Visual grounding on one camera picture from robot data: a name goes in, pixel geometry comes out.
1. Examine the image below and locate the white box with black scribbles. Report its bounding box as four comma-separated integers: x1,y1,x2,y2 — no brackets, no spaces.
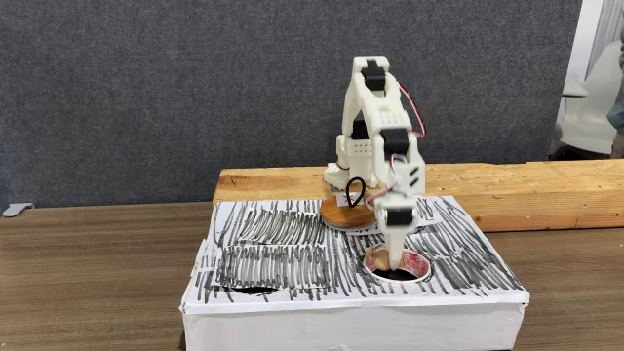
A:
179,194,531,351

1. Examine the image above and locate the red and black arm cable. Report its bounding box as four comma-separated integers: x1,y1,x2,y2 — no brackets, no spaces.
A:
398,83,428,139

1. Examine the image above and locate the brown debris lump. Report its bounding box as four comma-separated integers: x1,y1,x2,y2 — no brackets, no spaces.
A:
365,245,392,272

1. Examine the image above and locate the grey partition foot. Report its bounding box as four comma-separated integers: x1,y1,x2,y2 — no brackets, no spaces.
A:
1,201,36,218

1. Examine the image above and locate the round wooden lid black loop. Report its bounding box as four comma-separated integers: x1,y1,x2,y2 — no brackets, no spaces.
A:
319,175,380,232

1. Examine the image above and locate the pink-rimmed round hole cup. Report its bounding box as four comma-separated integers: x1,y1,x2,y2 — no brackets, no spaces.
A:
362,246,433,285

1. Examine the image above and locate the light wooden plank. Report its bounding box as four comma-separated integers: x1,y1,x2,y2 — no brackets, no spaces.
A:
213,159,624,233

